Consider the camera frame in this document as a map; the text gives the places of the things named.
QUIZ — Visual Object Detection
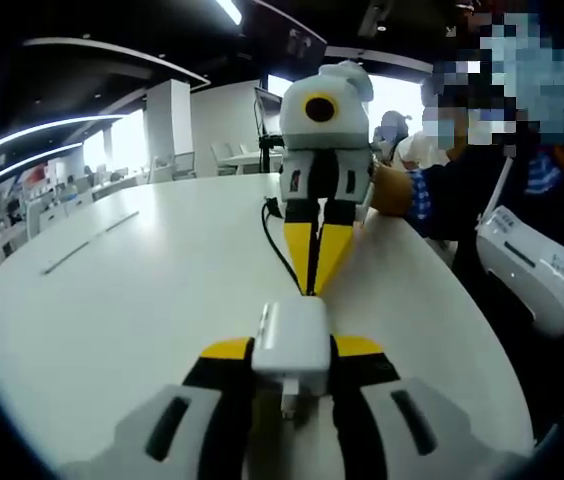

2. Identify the white chest-worn device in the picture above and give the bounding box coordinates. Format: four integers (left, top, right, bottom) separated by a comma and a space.
475, 203, 564, 342

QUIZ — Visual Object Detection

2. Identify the person's right hand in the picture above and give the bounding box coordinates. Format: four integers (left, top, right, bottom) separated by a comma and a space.
370, 163, 414, 218

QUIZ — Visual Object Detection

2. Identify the person in blue shirt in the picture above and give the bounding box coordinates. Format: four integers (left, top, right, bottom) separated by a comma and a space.
424, 124, 564, 436

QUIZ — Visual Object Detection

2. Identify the white device strap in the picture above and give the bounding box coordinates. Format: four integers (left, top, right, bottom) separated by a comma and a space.
478, 156, 516, 227

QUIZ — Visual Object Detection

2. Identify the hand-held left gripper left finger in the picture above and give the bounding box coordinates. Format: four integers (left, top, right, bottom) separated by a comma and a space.
56, 336, 258, 480

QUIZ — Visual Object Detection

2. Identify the white charger adapter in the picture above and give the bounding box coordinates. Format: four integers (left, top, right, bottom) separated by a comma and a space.
251, 296, 332, 419

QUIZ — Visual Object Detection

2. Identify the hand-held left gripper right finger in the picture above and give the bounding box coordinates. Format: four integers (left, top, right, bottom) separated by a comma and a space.
329, 335, 534, 480

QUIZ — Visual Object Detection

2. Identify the black Type-C cable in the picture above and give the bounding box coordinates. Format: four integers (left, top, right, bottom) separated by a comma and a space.
260, 195, 309, 297

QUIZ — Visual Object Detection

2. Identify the hanging dark screen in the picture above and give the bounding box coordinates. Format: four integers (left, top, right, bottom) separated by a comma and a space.
254, 0, 329, 60

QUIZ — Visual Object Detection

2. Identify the monitor on black stand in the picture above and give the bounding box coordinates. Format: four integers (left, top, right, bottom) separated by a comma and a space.
253, 86, 284, 175

